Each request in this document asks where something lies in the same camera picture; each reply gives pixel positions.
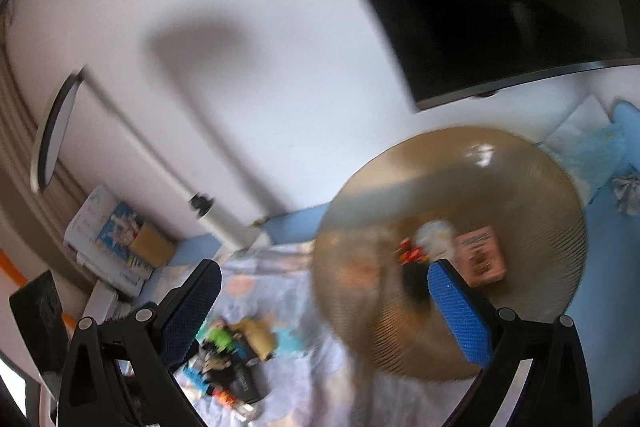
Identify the green toy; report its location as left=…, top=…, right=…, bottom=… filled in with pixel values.
left=201, top=326, right=237, bottom=357

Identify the red small item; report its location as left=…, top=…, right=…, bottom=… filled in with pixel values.
left=397, top=239, right=427, bottom=266

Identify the fan-patterned cloth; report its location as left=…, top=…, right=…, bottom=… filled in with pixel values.
left=172, top=241, right=481, bottom=427

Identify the white folded cloth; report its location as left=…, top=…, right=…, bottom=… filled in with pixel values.
left=542, top=96, right=628, bottom=200

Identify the blue desk mat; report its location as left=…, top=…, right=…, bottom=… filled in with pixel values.
left=172, top=99, right=640, bottom=413

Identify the pink printed box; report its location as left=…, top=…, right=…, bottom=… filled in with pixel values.
left=456, top=226, right=507, bottom=286

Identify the wooden pen holder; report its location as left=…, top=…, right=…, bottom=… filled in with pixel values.
left=131, top=224, right=177, bottom=269

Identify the gold ribbed bowl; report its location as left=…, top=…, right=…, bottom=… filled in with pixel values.
left=314, top=126, right=589, bottom=382

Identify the black flat object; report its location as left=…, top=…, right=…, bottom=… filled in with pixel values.
left=9, top=269, right=69, bottom=374

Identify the grey ribbon bow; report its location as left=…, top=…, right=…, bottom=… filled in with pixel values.
left=612, top=176, right=640, bottom=215

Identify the stack of books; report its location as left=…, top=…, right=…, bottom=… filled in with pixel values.
left=64, top=184, right=155, bottom=299

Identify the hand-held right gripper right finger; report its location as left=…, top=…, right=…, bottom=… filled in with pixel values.
left=427, top=259, right=593, bottom=427

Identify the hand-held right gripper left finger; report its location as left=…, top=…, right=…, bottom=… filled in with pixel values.
left=57, top=259, right=222, bottom=427

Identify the white round packet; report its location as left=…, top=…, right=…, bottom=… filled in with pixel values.
left=414, top=219, right=457, bottom=259

